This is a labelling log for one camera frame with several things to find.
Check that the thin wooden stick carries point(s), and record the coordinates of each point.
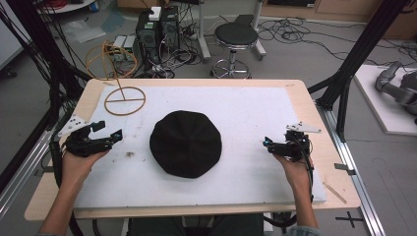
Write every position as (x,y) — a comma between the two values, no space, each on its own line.
(334,192)

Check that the person's dark pants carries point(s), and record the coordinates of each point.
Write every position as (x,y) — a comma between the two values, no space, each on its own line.
(196,226)

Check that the small grey electronics boxes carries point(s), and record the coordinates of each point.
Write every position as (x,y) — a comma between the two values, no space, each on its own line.
(124,46)

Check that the white box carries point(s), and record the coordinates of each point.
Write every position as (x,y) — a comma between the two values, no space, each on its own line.
(155,13)

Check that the person's left hand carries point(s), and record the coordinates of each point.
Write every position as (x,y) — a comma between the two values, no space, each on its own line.
(75,167)

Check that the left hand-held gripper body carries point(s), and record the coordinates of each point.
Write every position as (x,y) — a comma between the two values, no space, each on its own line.
(82,144)

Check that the black metal frame post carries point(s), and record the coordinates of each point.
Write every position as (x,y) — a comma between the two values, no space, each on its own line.
(42,49)
(357,52)

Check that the white foam mat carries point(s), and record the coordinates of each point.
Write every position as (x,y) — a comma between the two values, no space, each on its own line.
(242,131)

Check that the small metal bracket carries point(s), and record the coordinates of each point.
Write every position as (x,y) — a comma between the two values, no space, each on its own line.
(345,168)

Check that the black round stool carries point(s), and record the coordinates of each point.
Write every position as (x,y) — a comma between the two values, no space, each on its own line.
(236,34)

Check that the black beret hat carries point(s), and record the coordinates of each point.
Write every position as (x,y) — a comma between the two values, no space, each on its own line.
(185,144)

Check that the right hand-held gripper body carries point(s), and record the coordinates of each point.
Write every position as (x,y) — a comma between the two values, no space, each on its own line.
(291,149)

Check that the person's right hand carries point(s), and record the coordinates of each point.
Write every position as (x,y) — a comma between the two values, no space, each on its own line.
(296,173)

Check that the aluminium rail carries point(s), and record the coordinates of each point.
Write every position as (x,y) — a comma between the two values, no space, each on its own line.
(354,183)
(23,177)

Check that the black computer tower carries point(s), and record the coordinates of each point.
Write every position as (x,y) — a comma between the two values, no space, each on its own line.
(147,39)
(169,28)

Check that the white platform board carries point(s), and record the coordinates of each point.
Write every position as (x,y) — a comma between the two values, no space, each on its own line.
(387,108)

